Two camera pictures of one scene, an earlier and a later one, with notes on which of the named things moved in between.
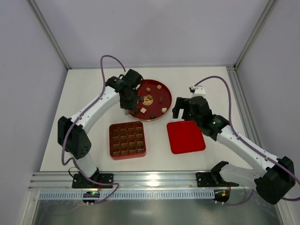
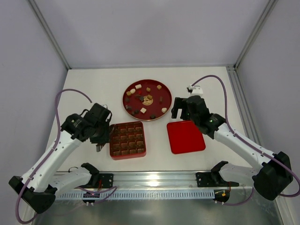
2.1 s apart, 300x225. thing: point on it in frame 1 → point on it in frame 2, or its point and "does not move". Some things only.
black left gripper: (131, 106) → (100, 141)
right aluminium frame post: (270, 6) does not move
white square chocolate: (143, 110) does not move
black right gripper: (183, 108) does not move
